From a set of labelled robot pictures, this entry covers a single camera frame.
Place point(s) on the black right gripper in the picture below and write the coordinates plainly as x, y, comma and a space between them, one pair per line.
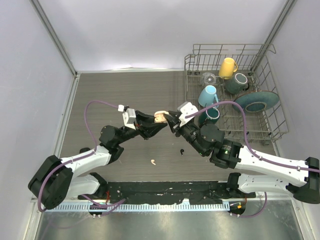
174, 125

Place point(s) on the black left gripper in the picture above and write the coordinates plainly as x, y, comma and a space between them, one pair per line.
146, 125

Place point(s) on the cream earbud charging case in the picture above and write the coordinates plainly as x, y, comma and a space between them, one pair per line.
159, 116

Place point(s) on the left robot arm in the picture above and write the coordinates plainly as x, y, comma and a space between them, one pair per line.
60, 178

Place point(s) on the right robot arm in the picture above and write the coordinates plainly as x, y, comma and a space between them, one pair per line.
299, 178

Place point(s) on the dark teal mug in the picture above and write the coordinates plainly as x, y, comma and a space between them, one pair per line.
210, 116

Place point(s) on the light blue mug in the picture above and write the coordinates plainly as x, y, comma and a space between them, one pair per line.
208, 96

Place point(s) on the clear glass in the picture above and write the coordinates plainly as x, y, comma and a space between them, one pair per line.
207, 79

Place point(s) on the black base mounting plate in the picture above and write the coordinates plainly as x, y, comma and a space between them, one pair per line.
169, 192

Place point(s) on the dark grey-green mug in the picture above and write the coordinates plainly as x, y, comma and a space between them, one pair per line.
239, 82

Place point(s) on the yellow mug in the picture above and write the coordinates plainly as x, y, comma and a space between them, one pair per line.
227, 68

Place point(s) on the blue ceramic plate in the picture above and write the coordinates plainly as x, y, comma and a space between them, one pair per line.
255, 102

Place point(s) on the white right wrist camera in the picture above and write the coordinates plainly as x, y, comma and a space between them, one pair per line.
186, 109

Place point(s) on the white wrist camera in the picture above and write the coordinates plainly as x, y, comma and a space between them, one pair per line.
128, 116
186, 109

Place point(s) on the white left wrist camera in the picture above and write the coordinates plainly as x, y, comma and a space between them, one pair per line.
128, 116

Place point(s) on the metal wire dish rack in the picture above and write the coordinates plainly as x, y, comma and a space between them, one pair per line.
265, 127

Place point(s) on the white slotted cable duct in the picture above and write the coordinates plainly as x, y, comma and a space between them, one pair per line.
128, 208

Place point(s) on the aluminium frame rail left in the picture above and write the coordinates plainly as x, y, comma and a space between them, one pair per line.
64, 116

